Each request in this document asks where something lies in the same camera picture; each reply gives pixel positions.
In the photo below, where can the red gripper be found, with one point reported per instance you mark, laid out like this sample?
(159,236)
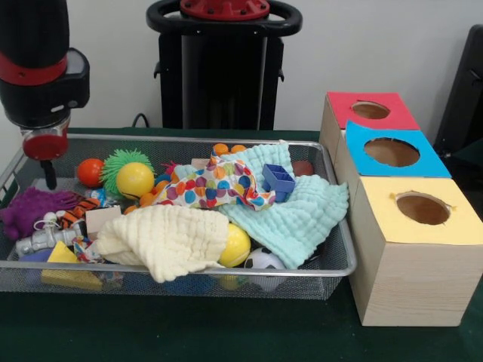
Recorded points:
(45,145)

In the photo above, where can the small blue-white plastic packet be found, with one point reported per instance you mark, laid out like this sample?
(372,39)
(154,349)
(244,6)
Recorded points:
(98,194)

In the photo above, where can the cream waffle cloth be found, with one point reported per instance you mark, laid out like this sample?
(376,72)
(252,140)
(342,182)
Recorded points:
(170,237)

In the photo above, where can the colourful polka dot cloth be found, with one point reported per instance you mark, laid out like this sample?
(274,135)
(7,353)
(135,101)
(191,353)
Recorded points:
(211,184)

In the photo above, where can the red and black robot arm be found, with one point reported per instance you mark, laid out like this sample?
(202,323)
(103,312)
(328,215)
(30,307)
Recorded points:
(34,56)

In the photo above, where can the red robot base flange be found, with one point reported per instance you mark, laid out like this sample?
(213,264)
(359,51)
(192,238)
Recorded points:
(226,9)

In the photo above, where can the wooden box with three holes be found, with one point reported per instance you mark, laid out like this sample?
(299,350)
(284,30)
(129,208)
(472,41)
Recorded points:
(411,286)

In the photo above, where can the purple knobbly rubber toy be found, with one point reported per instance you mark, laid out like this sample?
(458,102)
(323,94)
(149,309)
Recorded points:
(30,205)

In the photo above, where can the green spiky rubber ball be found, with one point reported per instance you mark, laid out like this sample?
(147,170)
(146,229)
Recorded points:
(113,166)

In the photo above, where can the yellow wedge block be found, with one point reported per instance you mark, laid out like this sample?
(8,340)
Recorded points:
(60,256)

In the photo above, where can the plain yellow ball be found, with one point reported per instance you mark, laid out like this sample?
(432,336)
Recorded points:
(135,181)

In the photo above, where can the yellow tennis ball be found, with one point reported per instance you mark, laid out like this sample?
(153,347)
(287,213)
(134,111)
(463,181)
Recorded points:
(237,247)

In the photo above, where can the dark green table cloth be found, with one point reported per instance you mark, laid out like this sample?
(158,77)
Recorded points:
(469,166)
(188,332)

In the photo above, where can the small black-white soccer ball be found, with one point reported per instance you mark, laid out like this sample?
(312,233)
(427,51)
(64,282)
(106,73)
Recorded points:
(264,259)

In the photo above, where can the blue plastic building block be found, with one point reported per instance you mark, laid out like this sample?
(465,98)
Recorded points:
(281,183)

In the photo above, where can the mint green waffle cloth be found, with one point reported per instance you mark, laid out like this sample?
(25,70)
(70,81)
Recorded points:
(294,222)

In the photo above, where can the black upright panel stand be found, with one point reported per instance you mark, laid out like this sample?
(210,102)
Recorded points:
(464,94)

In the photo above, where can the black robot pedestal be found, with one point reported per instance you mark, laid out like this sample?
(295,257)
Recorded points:
(222,75)

